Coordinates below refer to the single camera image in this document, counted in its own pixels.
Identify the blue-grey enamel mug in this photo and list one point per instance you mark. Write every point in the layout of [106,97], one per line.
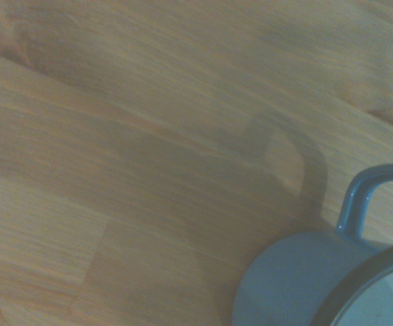
[294,271]

